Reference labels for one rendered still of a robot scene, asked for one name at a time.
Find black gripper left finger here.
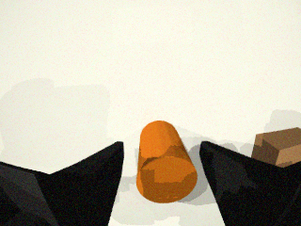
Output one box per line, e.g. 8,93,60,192
0,140,124,226

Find orange marker cap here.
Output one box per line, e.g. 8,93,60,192
135,121,197,203

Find tan square block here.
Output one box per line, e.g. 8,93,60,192
251,127,301,167

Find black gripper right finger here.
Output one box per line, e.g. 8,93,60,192
199,140,301,226

